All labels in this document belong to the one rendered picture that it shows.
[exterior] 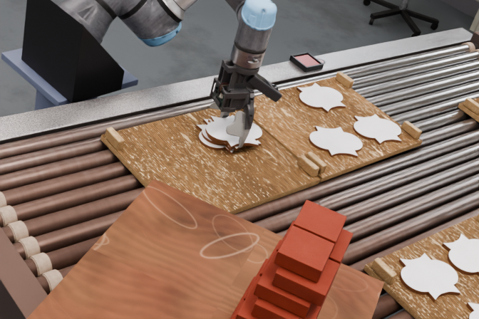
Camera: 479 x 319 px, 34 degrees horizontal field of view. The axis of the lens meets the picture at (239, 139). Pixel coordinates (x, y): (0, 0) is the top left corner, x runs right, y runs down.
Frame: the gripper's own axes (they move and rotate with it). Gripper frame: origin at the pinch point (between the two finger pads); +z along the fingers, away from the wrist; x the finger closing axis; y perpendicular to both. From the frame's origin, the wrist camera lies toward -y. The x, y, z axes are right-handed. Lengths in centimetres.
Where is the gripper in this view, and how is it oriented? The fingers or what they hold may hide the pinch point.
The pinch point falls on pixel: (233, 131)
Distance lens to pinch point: 194.9
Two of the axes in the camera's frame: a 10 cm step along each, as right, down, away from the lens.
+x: 4.0, 6.0, -6.9
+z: -2.3, 8.0, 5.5
